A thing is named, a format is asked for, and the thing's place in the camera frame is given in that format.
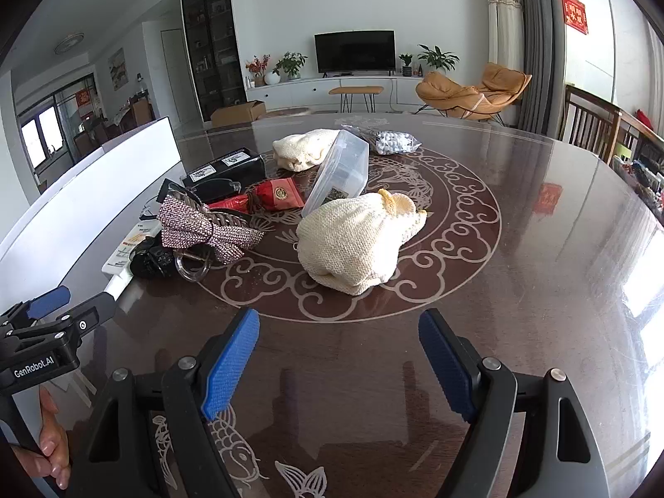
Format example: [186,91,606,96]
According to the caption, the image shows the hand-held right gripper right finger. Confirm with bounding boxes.
[417,308,610,498]

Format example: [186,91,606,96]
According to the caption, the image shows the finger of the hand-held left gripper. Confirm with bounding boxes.
[0,285,72,331]
[15,292,116,354]

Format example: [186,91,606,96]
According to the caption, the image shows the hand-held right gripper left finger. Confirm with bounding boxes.
[67,307,260,498]

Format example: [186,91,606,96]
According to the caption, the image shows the black flower hair clip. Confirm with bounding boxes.
[129,239,177,278]

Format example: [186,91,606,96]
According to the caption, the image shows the clear plastic hair clip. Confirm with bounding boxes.
[173,248,212,284]

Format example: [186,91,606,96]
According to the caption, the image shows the rhinestone bow hair clip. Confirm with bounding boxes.
[157,189,265,265]

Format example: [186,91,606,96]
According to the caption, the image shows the cream knit hat yellow trim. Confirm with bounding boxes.
[297,189,429,296]

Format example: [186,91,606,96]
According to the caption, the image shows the clear frame glasses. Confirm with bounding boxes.
[140,177,246,219]

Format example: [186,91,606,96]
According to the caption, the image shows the clear plastic container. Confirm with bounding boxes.
[301,129,370,219]

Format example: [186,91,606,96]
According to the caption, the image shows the person's left hand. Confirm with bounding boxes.
[10,388,72,489]

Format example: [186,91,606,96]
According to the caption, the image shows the white board panel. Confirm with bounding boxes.
[0,115,183,317]

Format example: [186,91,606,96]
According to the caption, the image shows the red foil packet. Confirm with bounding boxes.
[207,177,307,213]

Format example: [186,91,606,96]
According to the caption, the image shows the glass sliding door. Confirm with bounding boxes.
[18,75,100,167]

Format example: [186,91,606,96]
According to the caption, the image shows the black cardboard box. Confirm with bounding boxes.
[183,148,266,190]

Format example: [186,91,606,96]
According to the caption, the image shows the background dining table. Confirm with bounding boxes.
[104,94,156,138]

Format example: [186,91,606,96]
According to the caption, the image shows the folded cream knit cloth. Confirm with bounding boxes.
[272,129,340,172]

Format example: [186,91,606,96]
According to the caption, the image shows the bag of white beads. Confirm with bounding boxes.
[339,123,423,156]

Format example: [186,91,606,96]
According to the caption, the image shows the brown cardboard box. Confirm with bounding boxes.
[210,100,267,128]

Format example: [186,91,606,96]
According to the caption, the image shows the round ceiling lamp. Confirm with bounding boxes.
[54,32,85,55]

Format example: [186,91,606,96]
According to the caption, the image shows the orange lounge chair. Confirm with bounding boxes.
[415,62,533,125]

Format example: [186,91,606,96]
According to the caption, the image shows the pile of household clutter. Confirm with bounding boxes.
[609,145,664,224]

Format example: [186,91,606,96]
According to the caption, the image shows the white television cabinet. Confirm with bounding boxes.
[245,75,431,113]

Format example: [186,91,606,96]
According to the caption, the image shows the wooden chair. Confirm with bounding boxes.
[617,108,664,167]
[559,84,623,164]

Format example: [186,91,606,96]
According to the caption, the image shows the wooden bench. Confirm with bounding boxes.
[329,85,385,113]

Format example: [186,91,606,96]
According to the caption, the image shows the red flower arrangement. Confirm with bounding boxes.
[245,54,271,88]

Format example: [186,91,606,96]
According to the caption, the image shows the dark display cabinet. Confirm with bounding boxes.
[180,0,247,125]

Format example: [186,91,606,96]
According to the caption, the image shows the bushy green potted plant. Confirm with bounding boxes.
[272,52,308,81]

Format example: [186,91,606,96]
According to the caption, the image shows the broad leaf potted plant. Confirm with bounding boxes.
[417,44,460,74]

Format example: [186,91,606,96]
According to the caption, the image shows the black television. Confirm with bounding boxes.
[314,30,396,78]

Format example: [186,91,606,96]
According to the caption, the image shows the grey curtain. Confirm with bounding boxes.
[505,0,564,133]

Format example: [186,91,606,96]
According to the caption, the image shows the cloth covered floor air conditioner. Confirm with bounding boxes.
[485,0,525,71]

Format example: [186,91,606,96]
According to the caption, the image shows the framed wall painting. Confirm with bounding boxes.
[107,48,128,89]

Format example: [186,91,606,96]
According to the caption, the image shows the red wall hanging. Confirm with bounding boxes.
[560,0,590,36]

